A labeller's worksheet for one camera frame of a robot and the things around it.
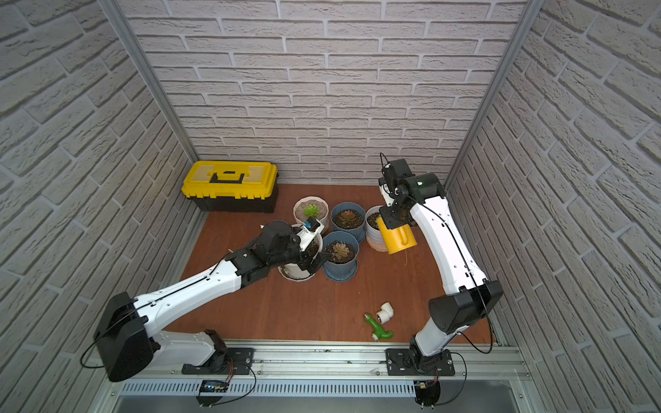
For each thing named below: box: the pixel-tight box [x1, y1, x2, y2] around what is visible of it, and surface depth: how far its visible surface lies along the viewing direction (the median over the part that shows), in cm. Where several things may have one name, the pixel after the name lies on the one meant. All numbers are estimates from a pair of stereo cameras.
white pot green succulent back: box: [292, 195, 330, 234], surface depth 98 cm
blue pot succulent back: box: [330, 201, 366, 244], surface depth 99 cm
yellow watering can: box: [376, 215, 418, 254], surface depth 77 cm
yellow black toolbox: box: [180, 160, 279, 213], surface depth 100 cm
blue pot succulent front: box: [321, 230, 360, 284], surface depth 90 cm
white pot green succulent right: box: [364, 204, 388, 253], surface depth 99 cm
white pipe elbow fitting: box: [376, 302, 395, 325], surface depth 83 cm
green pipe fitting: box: [364, 313, 395, 342], surface depth 80 cm
